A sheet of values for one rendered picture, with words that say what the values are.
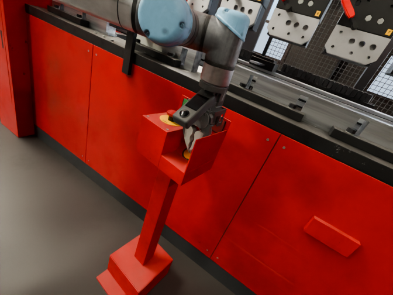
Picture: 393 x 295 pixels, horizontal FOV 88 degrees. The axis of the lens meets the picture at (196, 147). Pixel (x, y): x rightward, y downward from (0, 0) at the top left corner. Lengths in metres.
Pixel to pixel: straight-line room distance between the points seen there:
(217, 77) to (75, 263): 1.01
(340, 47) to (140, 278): 1.11
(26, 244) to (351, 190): 1.32
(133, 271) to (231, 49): 0.90
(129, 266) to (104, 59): 0.95
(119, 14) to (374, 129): 0.80
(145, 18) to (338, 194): 0.73
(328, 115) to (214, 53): 0.51
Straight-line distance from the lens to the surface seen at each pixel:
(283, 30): 0.85
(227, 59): 0.49
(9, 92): 1.87
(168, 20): 0.35
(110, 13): 0.41
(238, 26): 0.48
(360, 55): 0.84
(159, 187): 0.71
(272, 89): 0.86
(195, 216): 1.05
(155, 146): 0.59
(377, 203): 0.84
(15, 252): 1.26
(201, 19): 0.49
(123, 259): 1.05
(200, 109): 0.48
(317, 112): 0.85
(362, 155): 0.78
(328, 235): 0.88
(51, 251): 1.23
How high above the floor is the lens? 1.02
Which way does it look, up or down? 27 degrees down
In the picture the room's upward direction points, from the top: 20 degrees clockwise
